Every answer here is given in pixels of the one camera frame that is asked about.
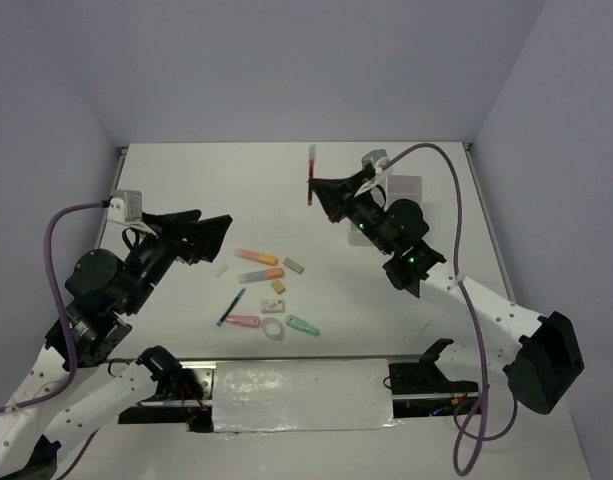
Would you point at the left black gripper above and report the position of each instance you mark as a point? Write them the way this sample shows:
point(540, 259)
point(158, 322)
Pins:
point(205, 235)

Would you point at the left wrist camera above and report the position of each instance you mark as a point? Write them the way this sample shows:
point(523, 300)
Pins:
point(125, 206)

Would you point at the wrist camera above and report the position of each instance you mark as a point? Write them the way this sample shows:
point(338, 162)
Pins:
point(378, 159)
point(125, 206)

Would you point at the yellow eraser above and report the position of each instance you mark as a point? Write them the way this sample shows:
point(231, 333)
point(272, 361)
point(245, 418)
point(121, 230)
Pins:
point(278, 287)

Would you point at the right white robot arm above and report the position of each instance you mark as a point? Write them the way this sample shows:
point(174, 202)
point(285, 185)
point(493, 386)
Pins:
point(543, 357)

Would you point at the orange highlighter clear cap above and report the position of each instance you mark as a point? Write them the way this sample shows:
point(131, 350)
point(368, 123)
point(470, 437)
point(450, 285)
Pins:
point(261, 275)

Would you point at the white compartment container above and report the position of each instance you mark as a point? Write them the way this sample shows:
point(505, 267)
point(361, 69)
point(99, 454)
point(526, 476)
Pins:
point(404, 187)
point(356, 238)

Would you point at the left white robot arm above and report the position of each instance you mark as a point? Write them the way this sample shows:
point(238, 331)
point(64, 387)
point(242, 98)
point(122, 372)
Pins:
point(39, 425)

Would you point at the red pen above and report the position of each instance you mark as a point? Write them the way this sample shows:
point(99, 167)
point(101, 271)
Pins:
point(311, 167)

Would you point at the right white compartment container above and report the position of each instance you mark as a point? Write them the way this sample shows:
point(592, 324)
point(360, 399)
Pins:
point(404, 187)

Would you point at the grey eraser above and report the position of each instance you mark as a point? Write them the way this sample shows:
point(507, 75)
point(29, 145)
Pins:
point(293, 265)

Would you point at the white eraser red label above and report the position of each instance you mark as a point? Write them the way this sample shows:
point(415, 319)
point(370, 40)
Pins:
point(272, 306)

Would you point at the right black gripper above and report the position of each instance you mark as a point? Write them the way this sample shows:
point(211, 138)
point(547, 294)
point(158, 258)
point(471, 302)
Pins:
point(338, 195)

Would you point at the green highlighter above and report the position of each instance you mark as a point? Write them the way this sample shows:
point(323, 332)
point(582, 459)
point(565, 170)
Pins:
point(301, 325)

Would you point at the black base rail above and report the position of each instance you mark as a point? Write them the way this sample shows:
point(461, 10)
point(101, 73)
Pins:
point(417, 388)

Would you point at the clear pen cap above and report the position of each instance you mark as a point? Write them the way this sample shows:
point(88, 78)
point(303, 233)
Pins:
point(221, 269)

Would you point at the blue pen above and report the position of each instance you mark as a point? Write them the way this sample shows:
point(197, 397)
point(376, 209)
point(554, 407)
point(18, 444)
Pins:
point(231, 306)

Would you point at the left white compartment container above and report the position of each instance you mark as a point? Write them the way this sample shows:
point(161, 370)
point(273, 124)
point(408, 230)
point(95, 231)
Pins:
point(356, 238)

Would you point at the white base cover plate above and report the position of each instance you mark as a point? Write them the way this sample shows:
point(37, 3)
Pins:
point(308, 395)

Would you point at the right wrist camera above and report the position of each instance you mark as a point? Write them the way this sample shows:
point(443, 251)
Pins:
point(378, 159)

